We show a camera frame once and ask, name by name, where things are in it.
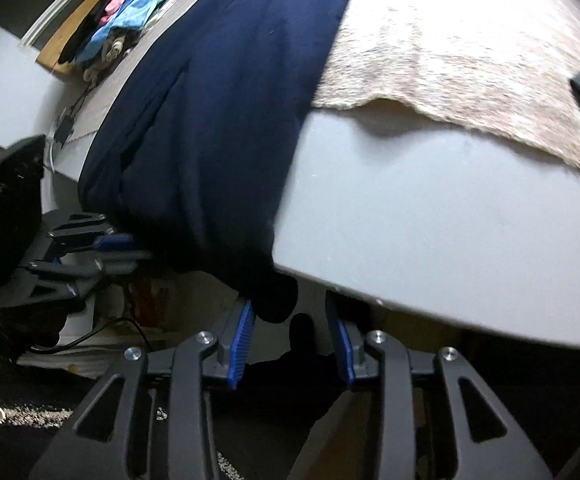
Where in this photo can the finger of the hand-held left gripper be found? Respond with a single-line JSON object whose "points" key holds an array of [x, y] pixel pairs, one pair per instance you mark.
{"points": [[115, 242], [120, 262]]}

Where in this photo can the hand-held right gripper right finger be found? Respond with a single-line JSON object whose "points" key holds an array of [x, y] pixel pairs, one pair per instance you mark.
{"points": [[342, 350]]}

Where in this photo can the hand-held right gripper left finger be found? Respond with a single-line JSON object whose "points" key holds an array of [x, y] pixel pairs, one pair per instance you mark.
{"points": [[240, 345]]}

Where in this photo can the navy blue t-shirt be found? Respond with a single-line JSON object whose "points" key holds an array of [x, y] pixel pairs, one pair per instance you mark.
{"points": [[210, 110]]}

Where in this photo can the person's left forearm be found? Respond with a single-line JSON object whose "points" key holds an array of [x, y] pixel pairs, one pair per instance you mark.
{"points": [[15, 330]]}

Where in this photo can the black power adapter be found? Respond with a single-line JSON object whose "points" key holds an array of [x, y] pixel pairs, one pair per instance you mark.
{"points": [[63, 130]]}

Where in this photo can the black garment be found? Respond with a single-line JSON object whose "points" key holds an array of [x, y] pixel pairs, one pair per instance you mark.
{"points": [[77, 42]]}

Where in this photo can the black sequined sweater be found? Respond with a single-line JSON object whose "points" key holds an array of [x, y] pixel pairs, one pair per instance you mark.
{"points": [[10, 440]]}

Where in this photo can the pink garment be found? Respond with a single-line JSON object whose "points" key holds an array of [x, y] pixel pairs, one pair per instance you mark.
{"points": [[112, 7]]}

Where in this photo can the light blue striped garment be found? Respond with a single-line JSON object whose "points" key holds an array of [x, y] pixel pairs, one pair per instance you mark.
{"points": [[135, 5]]}

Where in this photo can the pink plaid blanket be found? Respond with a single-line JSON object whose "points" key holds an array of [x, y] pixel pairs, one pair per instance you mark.
{"points": [[469, 60]]}

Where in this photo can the orange wooden frame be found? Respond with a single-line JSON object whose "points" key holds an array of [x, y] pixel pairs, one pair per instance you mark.
{"points": [[50, 57]]}

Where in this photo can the white window frame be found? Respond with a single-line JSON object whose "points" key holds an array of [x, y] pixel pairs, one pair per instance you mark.
{"points": [[55, 7]]}

